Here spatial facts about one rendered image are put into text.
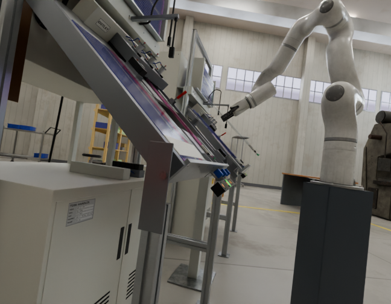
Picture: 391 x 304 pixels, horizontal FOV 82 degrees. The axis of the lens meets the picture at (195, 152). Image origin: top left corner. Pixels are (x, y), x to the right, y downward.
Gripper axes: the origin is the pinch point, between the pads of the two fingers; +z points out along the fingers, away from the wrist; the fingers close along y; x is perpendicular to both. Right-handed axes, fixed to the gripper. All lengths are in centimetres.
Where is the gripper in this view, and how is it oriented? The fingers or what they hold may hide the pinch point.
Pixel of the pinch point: (224, 117)
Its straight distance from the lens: 133.8
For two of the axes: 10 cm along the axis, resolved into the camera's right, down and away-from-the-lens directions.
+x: 4.8, 8.5, -1.9
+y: -2.6, -0.7, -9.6
